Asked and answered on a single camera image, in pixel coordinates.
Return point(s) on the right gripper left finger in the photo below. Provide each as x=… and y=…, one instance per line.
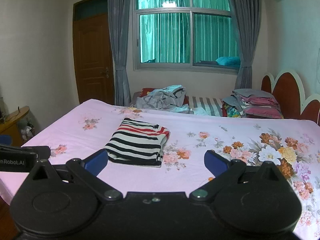
x=96, y=162

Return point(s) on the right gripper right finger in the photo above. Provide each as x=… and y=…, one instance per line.
x=215, y=163

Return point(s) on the striped black white red sweater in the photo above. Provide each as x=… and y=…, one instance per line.
x=137, y=143

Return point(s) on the crumpled grey clothes pile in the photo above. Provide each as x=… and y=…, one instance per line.
x=169, y=99

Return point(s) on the wooden side table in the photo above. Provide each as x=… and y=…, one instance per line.
x=10, y=127

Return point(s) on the stack of folded bedding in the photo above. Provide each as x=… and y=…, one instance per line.
x=251, y=103

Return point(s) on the pink floral bed sheet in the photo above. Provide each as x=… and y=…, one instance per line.
x=292, y=144

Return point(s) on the red white scalloped headboard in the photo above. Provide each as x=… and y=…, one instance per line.
x=288, y=90

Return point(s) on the brown wooden door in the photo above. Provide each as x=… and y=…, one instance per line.
x=93, y=63

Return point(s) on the window with green curtain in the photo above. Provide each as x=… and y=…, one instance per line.
x=184, y=35

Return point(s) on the right grey curtain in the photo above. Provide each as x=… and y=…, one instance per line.
x=246, y=18

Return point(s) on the grey curtain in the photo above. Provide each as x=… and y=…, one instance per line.
x=246, y=18
x=118, y=19

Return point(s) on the left grey curtain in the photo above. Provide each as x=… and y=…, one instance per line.
x=118, y=19

